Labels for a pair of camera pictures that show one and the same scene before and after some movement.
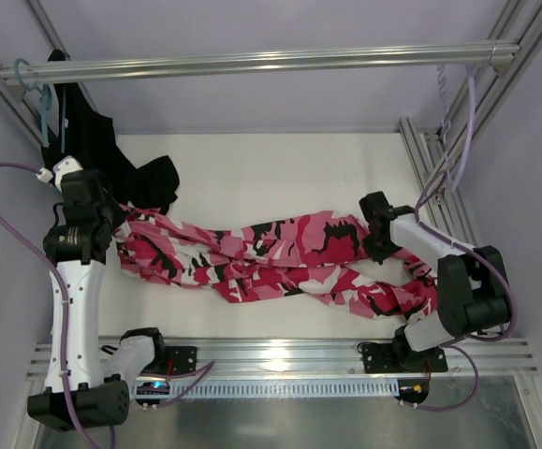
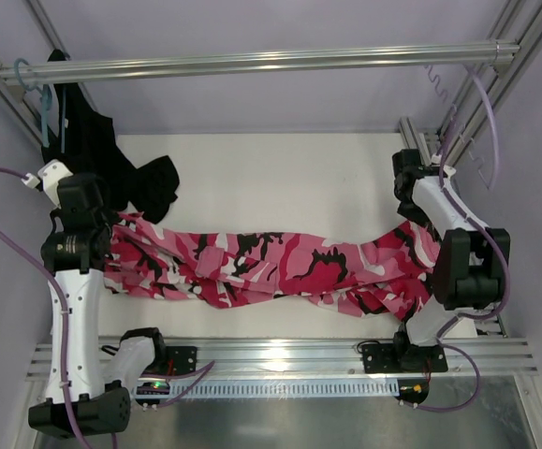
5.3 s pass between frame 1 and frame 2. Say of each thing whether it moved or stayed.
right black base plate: stayed
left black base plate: stayed
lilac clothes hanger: moved
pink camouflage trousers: moved
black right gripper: moved
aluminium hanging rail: stayed
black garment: stayed
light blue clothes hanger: stayed
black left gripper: stayed
